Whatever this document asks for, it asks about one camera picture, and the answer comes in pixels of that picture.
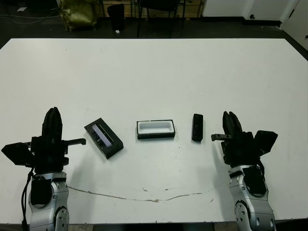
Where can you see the yellow-green bag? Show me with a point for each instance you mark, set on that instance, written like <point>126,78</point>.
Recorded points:
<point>77,14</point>

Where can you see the black office chair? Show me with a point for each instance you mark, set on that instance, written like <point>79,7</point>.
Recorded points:
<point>158,4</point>

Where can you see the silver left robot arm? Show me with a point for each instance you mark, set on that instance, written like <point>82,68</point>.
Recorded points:
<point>57,192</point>

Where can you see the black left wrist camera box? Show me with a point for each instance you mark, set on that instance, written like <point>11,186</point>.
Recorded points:
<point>16,152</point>

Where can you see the white paper sheet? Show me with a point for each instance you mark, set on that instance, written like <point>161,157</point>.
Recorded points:
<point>21,9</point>

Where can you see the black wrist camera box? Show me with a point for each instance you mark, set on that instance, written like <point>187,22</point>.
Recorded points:
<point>265,140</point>
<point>16,152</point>

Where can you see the black box lid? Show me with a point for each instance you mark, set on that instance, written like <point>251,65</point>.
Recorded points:
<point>113,144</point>

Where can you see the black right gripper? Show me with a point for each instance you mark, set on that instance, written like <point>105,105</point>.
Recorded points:
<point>240,151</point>

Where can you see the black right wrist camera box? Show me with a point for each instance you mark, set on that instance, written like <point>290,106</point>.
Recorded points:
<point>265,140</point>

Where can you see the tall black bin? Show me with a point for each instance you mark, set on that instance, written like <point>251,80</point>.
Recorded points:
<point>116,16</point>

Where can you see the black box with white insert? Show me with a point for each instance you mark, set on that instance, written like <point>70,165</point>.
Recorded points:
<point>155,136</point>

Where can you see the slim black camera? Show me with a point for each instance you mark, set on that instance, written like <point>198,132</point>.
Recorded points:
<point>197,127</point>

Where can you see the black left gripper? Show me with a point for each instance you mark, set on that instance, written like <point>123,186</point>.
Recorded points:
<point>50,156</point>

